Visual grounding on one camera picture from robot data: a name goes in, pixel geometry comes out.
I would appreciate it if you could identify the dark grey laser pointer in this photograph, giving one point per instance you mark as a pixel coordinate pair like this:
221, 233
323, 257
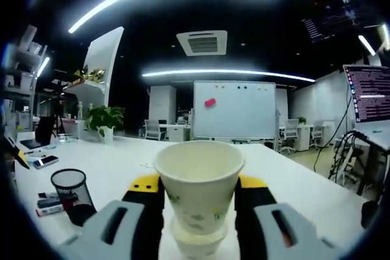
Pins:
48, 202

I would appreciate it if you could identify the black tripod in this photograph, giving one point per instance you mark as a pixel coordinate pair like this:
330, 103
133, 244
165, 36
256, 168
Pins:
59, 117

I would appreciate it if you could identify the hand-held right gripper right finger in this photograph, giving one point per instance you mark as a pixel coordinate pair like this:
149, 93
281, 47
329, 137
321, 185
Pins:
268, 235

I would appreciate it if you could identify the pale plastic bottle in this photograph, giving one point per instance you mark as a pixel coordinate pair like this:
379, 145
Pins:
80, 110

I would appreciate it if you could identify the white office chair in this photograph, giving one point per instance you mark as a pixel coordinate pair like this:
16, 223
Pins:
289, 133
153, 129

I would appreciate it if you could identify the large dark wall monitor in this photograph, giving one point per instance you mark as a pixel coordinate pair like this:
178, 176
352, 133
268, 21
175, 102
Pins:
329, 4

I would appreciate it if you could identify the short ceiling light strip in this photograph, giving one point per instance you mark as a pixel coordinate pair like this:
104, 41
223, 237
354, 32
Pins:
43, 66

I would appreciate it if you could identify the gold decoration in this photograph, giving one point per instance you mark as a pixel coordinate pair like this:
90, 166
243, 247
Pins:
91, 75

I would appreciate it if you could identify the red cap whiteboard marker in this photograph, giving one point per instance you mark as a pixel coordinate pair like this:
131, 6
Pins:
50, 210

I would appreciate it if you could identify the black mesh pen holder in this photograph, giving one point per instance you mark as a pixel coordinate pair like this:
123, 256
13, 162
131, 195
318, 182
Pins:
73, 193

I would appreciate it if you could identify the black laptop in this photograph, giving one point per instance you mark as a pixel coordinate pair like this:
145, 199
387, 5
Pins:
44, 129

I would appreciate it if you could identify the pink whiteboard eraser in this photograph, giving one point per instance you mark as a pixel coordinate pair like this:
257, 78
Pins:
210, 103

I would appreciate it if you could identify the grey metal shelf rack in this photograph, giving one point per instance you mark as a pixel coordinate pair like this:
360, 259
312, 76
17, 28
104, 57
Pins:
21, 83

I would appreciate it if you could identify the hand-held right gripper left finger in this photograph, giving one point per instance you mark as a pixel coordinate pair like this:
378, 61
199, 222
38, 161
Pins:
122, 232

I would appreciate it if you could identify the white rolling whiteboard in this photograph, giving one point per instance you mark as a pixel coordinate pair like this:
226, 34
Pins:
234, 111

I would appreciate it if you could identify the white curved partition shelf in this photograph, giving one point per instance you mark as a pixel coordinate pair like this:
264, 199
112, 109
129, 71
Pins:
103, 53

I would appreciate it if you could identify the phone in pale case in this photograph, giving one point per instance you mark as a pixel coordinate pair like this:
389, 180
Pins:
45, 162

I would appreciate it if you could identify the potted green plant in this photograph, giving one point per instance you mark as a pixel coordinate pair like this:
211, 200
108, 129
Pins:
103, 120

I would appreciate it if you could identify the ceiling air conditioner vent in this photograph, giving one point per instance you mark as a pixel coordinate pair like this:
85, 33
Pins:
202, 43

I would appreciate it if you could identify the black round object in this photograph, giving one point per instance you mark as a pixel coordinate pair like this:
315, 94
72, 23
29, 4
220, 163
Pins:
370, 214

